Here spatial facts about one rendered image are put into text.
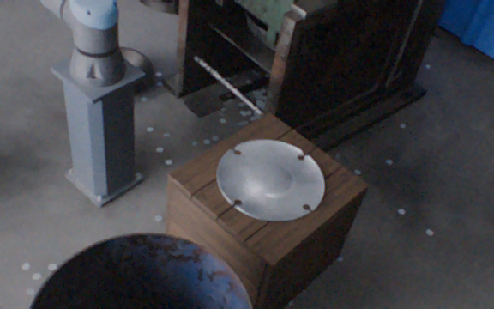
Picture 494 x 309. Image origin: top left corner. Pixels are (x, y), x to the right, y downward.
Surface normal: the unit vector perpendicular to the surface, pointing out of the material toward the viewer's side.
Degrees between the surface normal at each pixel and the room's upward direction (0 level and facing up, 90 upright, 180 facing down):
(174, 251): 88
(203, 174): 0
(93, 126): 90
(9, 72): 0
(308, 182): 0
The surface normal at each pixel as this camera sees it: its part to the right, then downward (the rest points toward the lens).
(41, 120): 0.14, -0.70
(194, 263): -0.40, 0.58
